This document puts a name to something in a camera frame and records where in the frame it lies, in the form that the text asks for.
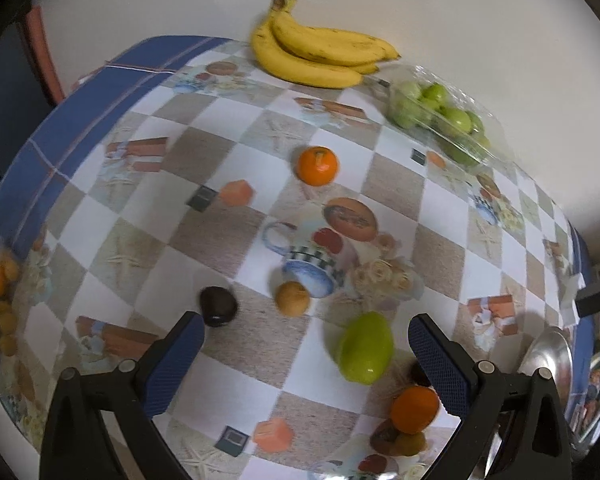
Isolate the small yellow-brown round fruit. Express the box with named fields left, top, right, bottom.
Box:
left=275, top=281, right=311, bottom=317

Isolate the colourful printed bag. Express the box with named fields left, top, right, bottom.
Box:
left=570, top=350, right=600, bottom=441

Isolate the pile of small yellow fruits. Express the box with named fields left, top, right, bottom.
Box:
left=0, top=259, right=21, bottom=357

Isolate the green mango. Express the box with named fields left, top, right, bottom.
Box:
left=337, top=311, right=395, bottom=386

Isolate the dark cabinet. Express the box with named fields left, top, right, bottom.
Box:
left=0, top=22, right=56, bottom=191

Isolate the small black device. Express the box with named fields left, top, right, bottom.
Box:
left=575, top=280, right=600, bottom=317

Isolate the yellow banana bunch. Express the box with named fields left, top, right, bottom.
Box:
left=251, top=0, right=402, bottom=90

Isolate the dark avocado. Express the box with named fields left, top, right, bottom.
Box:
left=198, top=286, right=239, bottom=328

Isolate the brown kiwi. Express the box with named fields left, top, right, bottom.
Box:
left=370, top=419, right=406, bottom=456

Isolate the red chair back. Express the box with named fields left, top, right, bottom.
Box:
left=25, top=6, right=66, bottom=106

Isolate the metal plate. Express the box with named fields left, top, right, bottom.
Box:
left=517, top=327, right=574, bottom=396

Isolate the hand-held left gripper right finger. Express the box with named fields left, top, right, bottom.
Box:
left=408, top=313, right=573, bottom=480

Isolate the pile of green plums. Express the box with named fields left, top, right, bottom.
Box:
left=387, top=81, right=493, bottom=167

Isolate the clear plastic clamshell box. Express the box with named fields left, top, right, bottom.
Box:
left=380, top=62, right=513, bottom=176

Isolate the checkered printed tablecloth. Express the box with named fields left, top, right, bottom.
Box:
left=0, top=35, right=593, bottom=480

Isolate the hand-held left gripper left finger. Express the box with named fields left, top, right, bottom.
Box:
left=39, top=311, right=206, bottom=480

